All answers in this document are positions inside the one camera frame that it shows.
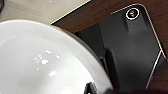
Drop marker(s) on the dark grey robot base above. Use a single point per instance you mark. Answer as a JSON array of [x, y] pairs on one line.
[[133, 46]]

